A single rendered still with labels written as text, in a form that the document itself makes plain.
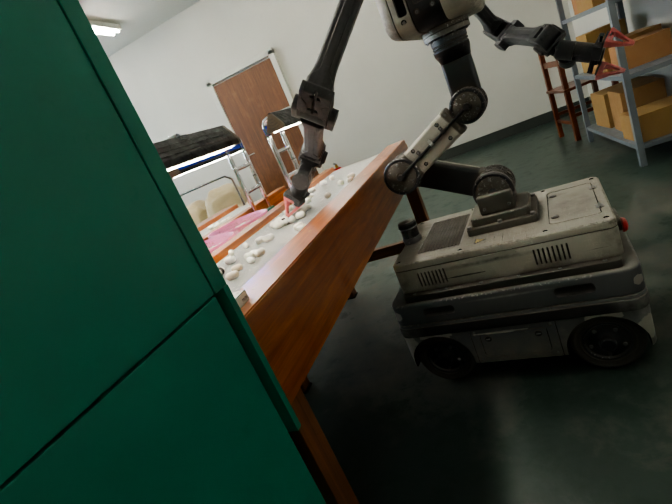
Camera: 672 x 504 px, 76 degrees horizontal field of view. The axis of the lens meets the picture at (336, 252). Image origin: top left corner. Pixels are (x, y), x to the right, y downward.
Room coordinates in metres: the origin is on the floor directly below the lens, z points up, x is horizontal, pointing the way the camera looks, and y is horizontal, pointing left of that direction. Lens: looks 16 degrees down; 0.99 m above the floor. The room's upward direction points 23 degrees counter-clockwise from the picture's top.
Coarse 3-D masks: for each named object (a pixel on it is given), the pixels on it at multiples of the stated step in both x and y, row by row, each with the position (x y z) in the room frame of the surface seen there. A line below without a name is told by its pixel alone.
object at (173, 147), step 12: (204, 132) 1.34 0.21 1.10; (216, 132) 1.38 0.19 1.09; (228, 132) 1.43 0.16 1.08; (156, 144) 1.15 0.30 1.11; (168, 144) 1.18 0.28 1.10; (180, 144) 1.21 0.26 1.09; (192, 144) 1.25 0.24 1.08; (204, 144) 1.28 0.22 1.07; (216, 144) 1.32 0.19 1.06; (228, 144) 1.37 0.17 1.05; (168, 156) 1.13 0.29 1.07; (180, 156) 1.16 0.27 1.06; (192, 156) 1.20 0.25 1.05; (168, 168) 1.11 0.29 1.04
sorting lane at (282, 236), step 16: (368, 160) 2.24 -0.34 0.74; (336, 176) 2.16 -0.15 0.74; (320, 192) 1.85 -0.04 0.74; (336, 192) 1.66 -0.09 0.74; (320, 208) 1.47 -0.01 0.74; (288, 224) 1.43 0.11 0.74; (272, 240) 1.28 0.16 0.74; (288, 240) 1.19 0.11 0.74; (240, 256) 1.25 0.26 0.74; (256, 256) 1.16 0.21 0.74; (272, 256) 1.08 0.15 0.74; (240, 272) 1.06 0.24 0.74; (256, 272) 1.00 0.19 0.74; (240, 288) 0.92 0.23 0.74
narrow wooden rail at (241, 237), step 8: (320, 176) 2.23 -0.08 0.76; (312, 184) 2.11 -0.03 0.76; (272, 208) 1.80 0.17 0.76; (280, 208) 1.75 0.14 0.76; (264, 216) 1.67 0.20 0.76; (272, 216) 1.68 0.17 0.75; (256, 224) 1.56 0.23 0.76; (264, 224) 1.61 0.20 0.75; (240, 232) 1.53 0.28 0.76; (248, 232) 1.50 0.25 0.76; (232, 240) 1.44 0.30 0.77; (240, 240) 1.44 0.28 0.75; (224, 248) 1.36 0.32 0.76; (232, 248) 1.39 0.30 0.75; (216, 256) 1.31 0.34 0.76; (224, 256) 1.34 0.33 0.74
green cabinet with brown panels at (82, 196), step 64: (0, 0) 0.51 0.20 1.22; (64, 0) 0.58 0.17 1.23; (0, 64) 0.47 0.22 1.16; (64, 64) 0.54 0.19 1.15; (0, 128) 0.44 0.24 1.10; (64, 128) 0.50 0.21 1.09; (128, 128) 0.57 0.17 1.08; (0, 192) 0.41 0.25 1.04; (64, 192) 0.46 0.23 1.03; (128, 192) 0.53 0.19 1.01; (0, 256) 0.38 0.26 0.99; (64, 256) 0.43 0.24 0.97; (128, 256) 0.49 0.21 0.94; (192, 256) 0.57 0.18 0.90; (0, 320) 0.36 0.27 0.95; (64, 320) 0.40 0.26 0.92; (128, 320) 0.45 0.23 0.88; (0, 384) 0.33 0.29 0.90; (64, 384) 0.37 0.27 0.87; (0, 448) 0.31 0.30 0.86
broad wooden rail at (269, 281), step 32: (384, 160) 1.78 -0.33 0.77; (352, 192) 1.36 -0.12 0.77; (384, 192) 1.61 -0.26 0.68; (320, 224) 1.09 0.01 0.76; (352, 224) 1.21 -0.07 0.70; (384, 224) 1.47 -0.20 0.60; (288, 256) 0.91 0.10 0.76; (320, 256) 0.96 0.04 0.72; (352, 256) 1.12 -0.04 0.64; (256, 288) 0.78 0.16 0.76; (288, 288) 0.80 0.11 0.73; (320, 288) 0.91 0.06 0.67; (352, 288) 1.05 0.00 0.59; (256, 320) 0.68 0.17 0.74; (288, 320) 0.76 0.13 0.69; (320, 320) 0.85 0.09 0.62; (288, 352) 0.71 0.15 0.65; (288, 384) 0.68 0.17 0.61
